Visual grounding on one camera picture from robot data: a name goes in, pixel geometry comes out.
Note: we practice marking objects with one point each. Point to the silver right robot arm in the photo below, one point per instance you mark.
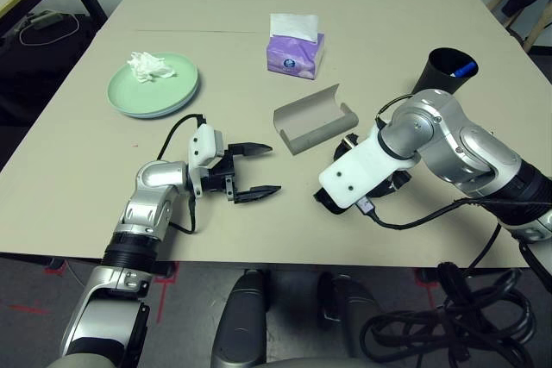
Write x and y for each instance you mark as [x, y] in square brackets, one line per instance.
[453, 135]

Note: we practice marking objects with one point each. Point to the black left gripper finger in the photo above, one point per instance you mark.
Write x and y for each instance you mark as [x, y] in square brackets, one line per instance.
[259, 194]
[252, 149]

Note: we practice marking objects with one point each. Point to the grey right robot foot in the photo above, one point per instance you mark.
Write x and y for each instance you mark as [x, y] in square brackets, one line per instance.
[349, 307]

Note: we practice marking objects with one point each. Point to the wooden stool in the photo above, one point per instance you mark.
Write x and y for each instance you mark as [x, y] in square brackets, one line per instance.
[539, 27]

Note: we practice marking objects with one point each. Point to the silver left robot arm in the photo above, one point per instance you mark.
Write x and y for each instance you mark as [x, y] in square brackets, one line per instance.
[151, 195]

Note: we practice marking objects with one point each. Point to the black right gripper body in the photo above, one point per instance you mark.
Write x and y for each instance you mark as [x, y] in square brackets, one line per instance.
[394, 182]

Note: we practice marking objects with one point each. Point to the light green plate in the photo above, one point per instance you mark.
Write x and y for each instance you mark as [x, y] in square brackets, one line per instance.
[142, 96]

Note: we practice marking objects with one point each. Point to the grey left robot foot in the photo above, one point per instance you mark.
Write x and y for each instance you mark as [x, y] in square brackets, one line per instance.
[241, 320]

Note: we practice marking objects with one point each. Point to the grey power strip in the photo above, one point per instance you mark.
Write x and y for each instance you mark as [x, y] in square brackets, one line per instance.
[45, 20]

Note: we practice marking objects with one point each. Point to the light blue plate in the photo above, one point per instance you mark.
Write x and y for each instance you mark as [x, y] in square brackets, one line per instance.
[185, 107]

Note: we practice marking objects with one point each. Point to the white tissue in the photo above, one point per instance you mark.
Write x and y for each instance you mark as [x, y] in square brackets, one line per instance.
[148, 66]

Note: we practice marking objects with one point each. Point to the purple tissue pack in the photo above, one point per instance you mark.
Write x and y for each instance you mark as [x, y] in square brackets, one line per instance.
[293, 53]

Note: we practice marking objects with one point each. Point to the black cup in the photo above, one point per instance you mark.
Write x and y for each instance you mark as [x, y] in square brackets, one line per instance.
[435, 70]

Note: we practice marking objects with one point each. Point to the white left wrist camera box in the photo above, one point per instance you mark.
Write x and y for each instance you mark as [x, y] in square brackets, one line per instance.
[205, 144]

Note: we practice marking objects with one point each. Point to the grey glasses case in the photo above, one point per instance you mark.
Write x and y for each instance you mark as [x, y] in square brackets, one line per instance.
[310, 118]

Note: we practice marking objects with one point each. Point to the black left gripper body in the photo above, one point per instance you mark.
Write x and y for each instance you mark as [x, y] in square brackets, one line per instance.
[220, 174]

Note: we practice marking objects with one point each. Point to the blue marker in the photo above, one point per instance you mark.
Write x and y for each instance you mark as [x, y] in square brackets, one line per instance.
[465, 70]

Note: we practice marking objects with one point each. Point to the grey robot foot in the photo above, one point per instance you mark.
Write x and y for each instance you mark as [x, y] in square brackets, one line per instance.
[241, 320]
[349, 307]

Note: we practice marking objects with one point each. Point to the beige robot torso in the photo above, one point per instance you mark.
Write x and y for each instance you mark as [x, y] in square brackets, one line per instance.
[310, 363]

